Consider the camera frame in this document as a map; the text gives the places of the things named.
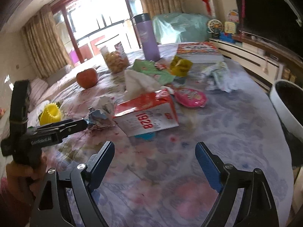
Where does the beige curtain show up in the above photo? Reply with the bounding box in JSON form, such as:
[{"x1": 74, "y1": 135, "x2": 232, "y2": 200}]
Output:
[{"x1": 22, "y1": 4, "x2": 71, "y2": 79}]

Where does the white tv cabinet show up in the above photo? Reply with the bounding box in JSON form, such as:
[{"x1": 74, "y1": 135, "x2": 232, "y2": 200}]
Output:
[{"x1": 209, "y1": 38, "x2": 302, "y2": 93}]

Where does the teal covered armchair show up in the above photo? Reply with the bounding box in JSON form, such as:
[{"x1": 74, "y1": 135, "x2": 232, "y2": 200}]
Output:
[{"x1": 152, "y1": 13, "x2": 211, "y2": 45}]

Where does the red white tissue box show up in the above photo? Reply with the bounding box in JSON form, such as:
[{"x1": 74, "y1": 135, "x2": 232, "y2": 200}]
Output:
[{"x1": 113, "y1": 70, "x2": 179, "y2": 137}]

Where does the pink snack packet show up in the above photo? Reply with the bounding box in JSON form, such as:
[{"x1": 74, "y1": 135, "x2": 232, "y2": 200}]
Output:
[{"x1": 174, "y1": 88, "x2": 208, "y2": 108}]

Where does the white round trash bin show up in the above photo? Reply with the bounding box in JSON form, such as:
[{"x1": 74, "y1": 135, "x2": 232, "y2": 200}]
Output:
[{"x1": 269, "y1": 79, "x2": 302, "y2": 168}]

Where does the black flat television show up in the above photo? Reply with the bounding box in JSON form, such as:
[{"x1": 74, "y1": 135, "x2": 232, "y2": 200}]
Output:
[{"x1": 236, "y1": 0, "x2": 302, "y2": 57}]

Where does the clear jar of snacks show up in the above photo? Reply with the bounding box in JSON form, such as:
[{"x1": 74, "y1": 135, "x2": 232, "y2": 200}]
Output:
[{"x1": 100, "y1": 42, "x2": 130, "y2": 74}]

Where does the red apple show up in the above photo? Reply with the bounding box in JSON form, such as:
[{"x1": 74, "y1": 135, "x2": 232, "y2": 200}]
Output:
[{"x1": 76, "y1": 68, "x2": 98, "y2": 89}]

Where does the green floral wrapper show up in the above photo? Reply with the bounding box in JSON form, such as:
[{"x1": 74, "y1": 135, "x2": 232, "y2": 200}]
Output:
[{"x1": 132, "y1": 59, "x2": 175, "y2": 86}]

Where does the left hand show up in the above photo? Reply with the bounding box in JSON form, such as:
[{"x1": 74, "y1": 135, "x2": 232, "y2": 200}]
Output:
[{"x1": 6, "y1": 152, "x2": 47, "y2": 205}]

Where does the white green wrapper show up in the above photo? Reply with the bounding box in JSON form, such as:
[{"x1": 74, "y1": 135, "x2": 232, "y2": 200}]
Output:
[{"x1": 202, "y1": 61, "x2": 238, "y2": 93}]

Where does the yellow snack wrapper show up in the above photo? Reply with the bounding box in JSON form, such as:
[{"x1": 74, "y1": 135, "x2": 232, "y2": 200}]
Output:
[{"x1": 169, "y1": 55, "x2": 193, "y2": 77}]

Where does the stack of colourful books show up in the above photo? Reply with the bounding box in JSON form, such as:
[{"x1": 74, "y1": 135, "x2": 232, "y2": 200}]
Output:
[{"x1": 176, "y1": 42, "x2": 224, "y2": 64}]

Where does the purple thermos bottle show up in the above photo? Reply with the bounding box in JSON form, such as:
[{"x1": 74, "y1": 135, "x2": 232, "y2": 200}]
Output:
[{"x1": 132, "y1": 13, "x2": 160, "y2": 61}]

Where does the paper ball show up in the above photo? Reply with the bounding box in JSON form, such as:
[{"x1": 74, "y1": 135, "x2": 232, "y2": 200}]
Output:
[{"x1": 87, "y1": 96, "x2": 115, "y2": 130}]

